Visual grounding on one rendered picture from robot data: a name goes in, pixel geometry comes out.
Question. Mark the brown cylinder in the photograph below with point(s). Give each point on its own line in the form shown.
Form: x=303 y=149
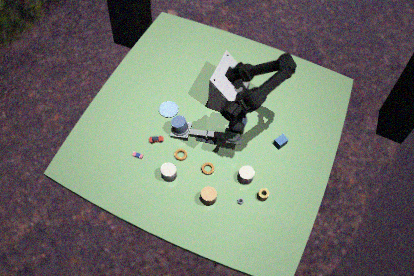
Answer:
x=208 y=196

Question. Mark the blue box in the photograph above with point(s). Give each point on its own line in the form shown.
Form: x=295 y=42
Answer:
x=280 y=141

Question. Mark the orange ring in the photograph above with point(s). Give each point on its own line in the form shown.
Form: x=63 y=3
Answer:
x=208 y=164
x=181 y=151

